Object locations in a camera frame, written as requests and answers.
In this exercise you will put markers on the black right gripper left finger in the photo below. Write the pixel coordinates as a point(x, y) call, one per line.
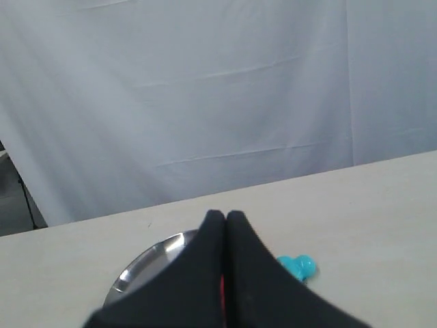
point(187, 293)

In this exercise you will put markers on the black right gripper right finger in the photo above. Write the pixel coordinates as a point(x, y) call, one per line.
point(260, 292)

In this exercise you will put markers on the turquoise toy bone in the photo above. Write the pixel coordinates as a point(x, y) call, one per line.
point(302, 267)

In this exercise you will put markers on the round stainless steel plate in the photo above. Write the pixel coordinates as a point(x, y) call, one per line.
point(148, 265)

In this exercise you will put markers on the dark stand at backdrop edge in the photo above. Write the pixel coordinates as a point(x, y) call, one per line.
point(19, 212)

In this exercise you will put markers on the white backdrop cloth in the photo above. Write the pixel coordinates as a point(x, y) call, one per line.
point(110, 106)

